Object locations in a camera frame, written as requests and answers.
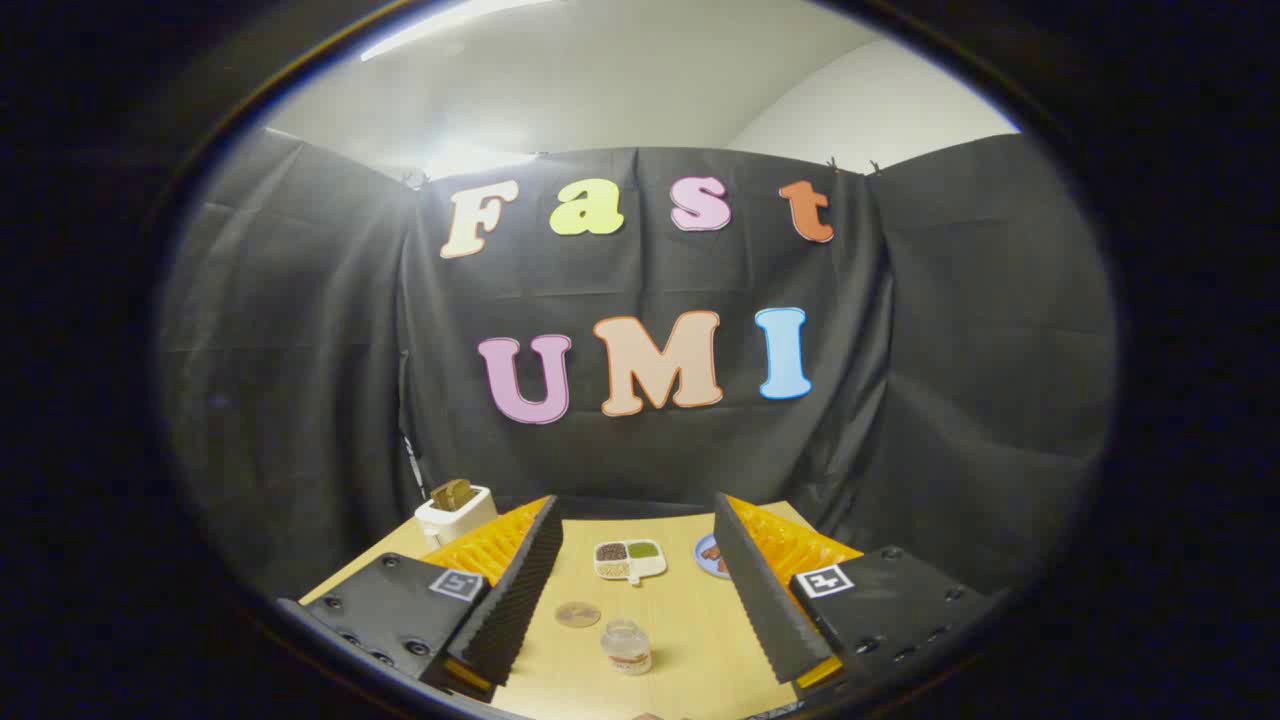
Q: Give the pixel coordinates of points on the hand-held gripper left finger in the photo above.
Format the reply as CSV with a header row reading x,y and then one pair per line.
x,y
515,600

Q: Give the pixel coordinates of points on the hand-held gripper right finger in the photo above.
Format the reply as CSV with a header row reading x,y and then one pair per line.
x,y
765,610

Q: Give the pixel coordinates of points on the round wooden coaster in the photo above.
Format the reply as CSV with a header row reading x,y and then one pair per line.
x,y
578,614

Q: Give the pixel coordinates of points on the clear plastic juice bottle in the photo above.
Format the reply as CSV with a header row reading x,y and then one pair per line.
x,y
627,650

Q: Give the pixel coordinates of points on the brown cookie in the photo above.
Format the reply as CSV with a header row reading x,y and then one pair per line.
x,y
715,556

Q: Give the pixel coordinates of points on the light blue plate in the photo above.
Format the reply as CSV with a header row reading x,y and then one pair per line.
x,y
706,558

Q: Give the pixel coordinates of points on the light wooden table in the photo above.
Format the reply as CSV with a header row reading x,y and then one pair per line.
x,y
690,640

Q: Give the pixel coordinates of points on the white toaster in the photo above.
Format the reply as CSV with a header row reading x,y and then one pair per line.
x,y
455,522

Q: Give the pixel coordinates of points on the white divided snack tray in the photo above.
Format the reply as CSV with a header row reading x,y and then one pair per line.
x,y
630,562

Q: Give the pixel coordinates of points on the brown toast slice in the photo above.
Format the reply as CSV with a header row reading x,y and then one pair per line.
x,y
452,494

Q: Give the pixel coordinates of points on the black backdrop cloth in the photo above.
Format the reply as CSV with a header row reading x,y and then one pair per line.
x,y
300,350

